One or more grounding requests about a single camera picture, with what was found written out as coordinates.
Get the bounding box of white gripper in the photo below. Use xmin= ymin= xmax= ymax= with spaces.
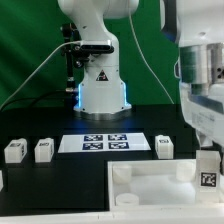
xmin=179 ymin=83 xmax=224 ymax=147

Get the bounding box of white square table top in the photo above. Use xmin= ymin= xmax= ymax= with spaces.
xmin=108 ymin=159 xmax=224 ymax=211

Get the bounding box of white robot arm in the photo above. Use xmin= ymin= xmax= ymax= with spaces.
xmin=58 ymin=0 xmax=224 ymax=147

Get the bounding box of white sheet with markers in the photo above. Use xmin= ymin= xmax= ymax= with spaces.
xmin=58 ymin=133 xmax=150 ymax=153

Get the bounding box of white part at left edge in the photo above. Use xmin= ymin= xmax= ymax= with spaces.
xmin=0 ymin=170 xmax=4 ymax=192

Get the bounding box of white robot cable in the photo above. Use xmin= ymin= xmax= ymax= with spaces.
xmin=128 ymin=9 xmax=176 ymax=105

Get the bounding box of black camera on stand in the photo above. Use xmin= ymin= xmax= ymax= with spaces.
xmin=60 ymin=23 xmax=114 ymax=93

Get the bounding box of white camera cable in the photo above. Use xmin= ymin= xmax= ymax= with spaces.
xmin=0 ymin=40 xmax=82 ymax=111

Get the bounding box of black cable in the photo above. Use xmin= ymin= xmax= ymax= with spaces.
xmin=0 ymin=89 xmax=68 ymax=113

